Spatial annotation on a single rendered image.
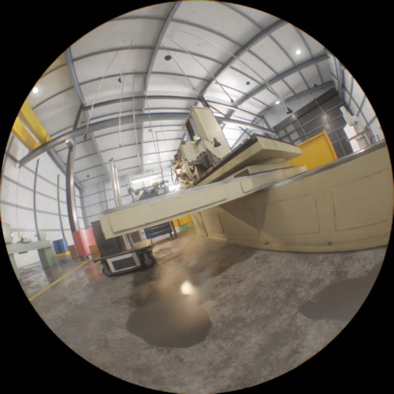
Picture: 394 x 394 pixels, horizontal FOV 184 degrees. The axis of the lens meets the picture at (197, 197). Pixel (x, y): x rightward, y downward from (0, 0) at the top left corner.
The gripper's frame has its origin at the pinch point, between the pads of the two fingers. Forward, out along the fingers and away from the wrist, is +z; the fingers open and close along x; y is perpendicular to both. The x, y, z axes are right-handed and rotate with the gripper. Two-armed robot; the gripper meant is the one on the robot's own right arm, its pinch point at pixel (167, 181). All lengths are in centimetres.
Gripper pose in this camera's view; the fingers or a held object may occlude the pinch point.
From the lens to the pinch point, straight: 241.4
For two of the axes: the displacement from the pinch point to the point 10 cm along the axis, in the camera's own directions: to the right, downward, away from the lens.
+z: 8.7, -2.4, 4.3
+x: -3.6, 3.0, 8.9
